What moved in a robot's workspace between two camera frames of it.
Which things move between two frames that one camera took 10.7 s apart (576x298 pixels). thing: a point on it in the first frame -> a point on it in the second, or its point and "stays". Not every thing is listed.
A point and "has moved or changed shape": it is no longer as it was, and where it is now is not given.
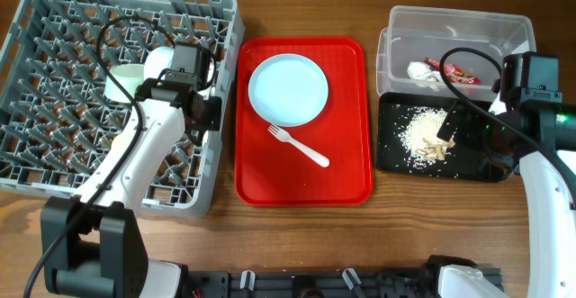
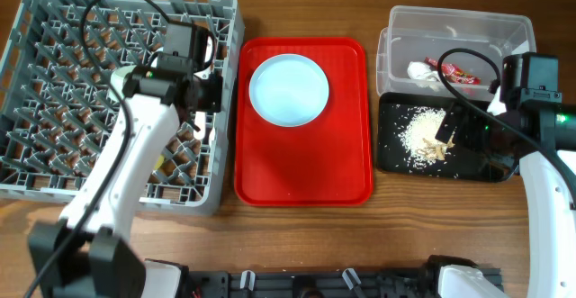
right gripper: [465, 134] stays
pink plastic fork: [284, 136] has moved or changed shape
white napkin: [423, 75] stays
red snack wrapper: [453, 73] stays
